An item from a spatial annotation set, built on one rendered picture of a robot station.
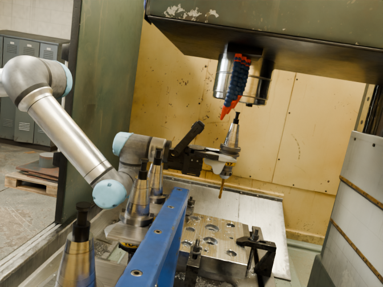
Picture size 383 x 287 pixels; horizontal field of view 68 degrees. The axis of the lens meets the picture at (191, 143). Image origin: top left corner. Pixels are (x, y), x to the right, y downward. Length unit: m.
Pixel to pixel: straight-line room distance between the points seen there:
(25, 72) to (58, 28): 5.26
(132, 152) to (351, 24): 0.61
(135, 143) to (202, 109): 1.06
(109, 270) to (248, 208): 1.52
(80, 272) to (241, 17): 0.44
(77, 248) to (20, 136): 5.52
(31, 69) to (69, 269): 0.62
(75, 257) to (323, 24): 0.49
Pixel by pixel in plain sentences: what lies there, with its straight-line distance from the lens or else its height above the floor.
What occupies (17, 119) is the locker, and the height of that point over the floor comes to 0.51.
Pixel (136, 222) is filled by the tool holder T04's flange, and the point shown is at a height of 1.22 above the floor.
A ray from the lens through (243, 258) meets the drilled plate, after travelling 0.95.
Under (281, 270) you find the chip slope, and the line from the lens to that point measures 1.66.
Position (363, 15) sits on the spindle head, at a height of 1.62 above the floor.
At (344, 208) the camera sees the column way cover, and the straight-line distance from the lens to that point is 1.14.
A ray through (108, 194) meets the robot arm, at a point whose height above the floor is 1.18.
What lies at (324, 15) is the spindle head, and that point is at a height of 1.61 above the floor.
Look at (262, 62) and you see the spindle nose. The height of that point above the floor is 1.56.
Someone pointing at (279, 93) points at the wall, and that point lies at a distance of 1.88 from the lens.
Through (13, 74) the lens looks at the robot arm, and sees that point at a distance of 0.85.
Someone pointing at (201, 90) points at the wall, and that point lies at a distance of 1.86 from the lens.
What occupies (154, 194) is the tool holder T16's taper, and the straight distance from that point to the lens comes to 0.63.
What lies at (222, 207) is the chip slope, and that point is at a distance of 1.83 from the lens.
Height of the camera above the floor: 1.46
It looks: 10 degrees down
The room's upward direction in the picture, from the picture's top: 10 degrees clockwise
